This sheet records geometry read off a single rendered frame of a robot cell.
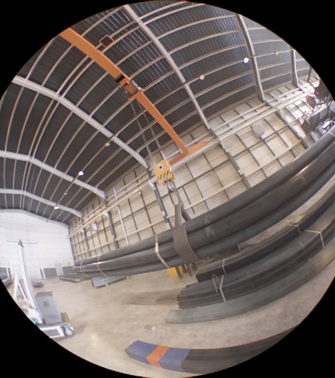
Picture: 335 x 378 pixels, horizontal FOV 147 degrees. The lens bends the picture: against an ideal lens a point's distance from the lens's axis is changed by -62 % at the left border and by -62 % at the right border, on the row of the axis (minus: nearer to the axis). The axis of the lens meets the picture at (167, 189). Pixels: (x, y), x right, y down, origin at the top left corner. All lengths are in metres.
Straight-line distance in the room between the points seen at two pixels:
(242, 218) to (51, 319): 3.09
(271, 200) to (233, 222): 0.38
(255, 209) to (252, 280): 1.09
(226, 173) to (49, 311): 9.88
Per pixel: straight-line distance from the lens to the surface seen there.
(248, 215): 1.16
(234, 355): 1.37
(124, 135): 10.16
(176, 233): 1.33
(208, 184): 9.01
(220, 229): 1.16
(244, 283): 1.96
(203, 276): 2.65
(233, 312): 1.95
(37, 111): 10.47
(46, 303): 2.78
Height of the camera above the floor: 1.30
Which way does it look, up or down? 23 degrees up
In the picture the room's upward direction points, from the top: 22 degrees counter-clockwise
